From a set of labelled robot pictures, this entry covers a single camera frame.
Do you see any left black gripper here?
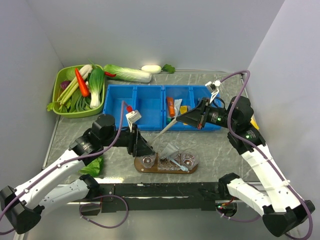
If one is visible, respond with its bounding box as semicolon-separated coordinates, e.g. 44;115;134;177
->
101;123;156;157

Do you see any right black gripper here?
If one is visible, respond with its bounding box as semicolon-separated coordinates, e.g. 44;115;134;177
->
176;97;237;130

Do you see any clear plastic cup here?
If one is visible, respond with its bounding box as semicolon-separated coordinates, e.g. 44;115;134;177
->
139;154;157;169
180;148;200;171

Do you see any grey toothbrush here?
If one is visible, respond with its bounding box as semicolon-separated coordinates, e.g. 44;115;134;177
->
148;117;177;145

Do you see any clear square organizer tray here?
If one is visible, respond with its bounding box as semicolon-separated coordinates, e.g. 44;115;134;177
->
157;152;181;171

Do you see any white red toothpaste tube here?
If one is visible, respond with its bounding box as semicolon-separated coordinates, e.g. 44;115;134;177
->
165;143;180;159

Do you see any white toothpaste tube blue cap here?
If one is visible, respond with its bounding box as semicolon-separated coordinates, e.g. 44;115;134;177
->
158;143;179;160

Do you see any white blue toothbrush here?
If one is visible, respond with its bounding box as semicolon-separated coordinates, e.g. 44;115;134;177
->
168;157;189;173

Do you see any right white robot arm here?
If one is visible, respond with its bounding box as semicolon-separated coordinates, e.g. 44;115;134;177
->
176;96;315;237

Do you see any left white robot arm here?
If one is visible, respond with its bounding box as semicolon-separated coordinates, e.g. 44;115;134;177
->
0;114;156;234

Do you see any brown wooden oval tray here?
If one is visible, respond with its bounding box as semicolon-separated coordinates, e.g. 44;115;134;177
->
134;155;198;175

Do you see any orange toothpaste tube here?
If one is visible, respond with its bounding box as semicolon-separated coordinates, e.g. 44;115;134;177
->
166;97;175;118

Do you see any yellow cap small tube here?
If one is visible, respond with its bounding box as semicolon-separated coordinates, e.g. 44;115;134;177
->
179;105;188;115

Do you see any right blue storage bin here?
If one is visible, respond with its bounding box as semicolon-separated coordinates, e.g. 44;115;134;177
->
162;85;221;132

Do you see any blue storage bin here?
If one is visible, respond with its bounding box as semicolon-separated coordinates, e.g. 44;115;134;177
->
102;84;164;131
162;85;221;132

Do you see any silver white printed tube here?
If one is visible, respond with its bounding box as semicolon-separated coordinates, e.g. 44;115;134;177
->
171;99;182;121

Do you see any left blue storage bin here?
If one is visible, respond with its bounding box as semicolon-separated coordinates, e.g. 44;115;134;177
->
102;84;164;131

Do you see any green lettuce head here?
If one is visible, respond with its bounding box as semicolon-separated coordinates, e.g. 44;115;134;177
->
78;156;104;178

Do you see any yellow baby cabbage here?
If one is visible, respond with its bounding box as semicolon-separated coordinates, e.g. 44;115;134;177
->
250;116;260;130

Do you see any white radish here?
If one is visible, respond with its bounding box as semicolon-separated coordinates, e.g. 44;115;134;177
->
141;64;176;74

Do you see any napa cabbage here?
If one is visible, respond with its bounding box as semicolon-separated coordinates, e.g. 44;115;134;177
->
103;64;152;83

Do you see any green bean bunch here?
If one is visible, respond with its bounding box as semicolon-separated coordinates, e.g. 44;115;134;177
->
58;89;91;113

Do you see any red chili pepper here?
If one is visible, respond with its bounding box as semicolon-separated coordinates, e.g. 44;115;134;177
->
104;71;116;78

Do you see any bok choy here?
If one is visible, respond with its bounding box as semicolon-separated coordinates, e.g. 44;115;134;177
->
88;67;104;109

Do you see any orange carrot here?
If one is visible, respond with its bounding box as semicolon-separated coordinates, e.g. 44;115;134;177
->
75;68;90;98

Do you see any white green leek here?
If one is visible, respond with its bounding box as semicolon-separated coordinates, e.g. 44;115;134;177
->
57;64;93;106

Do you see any purple onion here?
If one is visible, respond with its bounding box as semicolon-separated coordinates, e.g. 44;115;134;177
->
60;80;71;90

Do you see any green plastic basket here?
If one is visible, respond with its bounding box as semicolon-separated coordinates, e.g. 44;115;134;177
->
46;64;106;118

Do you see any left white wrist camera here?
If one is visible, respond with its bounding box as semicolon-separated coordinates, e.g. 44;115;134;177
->
125;105;142;131

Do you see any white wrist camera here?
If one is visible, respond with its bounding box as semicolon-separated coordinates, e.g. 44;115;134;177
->
205;80;221;104
125;105;142;131

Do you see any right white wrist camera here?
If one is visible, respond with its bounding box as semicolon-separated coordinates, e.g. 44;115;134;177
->
205;80;221;104

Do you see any black base frame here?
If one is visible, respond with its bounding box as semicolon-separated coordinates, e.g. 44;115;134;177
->
95;182;232;211

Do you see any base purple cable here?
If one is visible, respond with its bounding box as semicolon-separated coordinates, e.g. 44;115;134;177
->
78;193;129;228

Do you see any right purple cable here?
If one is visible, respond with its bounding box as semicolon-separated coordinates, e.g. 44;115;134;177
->
219;70;315;240

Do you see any aluminium rail frame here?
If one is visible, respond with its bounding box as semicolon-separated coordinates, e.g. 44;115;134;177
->
12;117;71;240

